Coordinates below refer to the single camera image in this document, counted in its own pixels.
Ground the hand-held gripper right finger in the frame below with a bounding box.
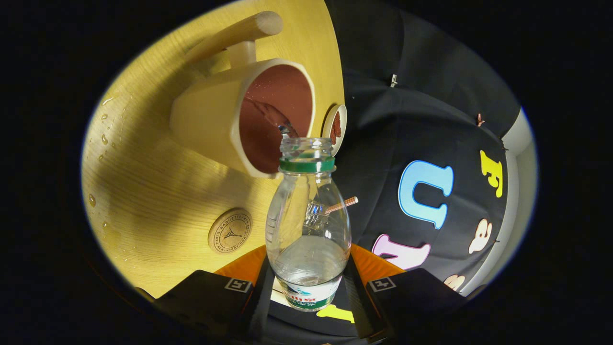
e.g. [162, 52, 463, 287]
[342, 243, 468, 343]

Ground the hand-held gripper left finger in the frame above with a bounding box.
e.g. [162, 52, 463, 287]
[152, 244, 277, 343]

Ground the clear plastic juice bottle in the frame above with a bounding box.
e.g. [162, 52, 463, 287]
[265, 137, 352, 312]

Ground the round wooden coaster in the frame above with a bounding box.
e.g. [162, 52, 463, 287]
[207, 207, 253, 254]

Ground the cream cup with wooden handle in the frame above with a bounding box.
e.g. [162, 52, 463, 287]
[169, 11, 317, 179]

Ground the red striped straw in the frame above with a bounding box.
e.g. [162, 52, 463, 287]
[325, 196, 359, 215]

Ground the wooden table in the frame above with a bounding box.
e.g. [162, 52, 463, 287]
[80, 0, 346, 307]

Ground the black backdrop cloth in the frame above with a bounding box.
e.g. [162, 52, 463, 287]
[268, 0, 527, 338]

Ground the white round plate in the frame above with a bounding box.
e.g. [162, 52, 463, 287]
[322, 104, 348, 156]

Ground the wire mesh basket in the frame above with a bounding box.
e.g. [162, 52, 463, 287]
[304, 199, 331, 228]

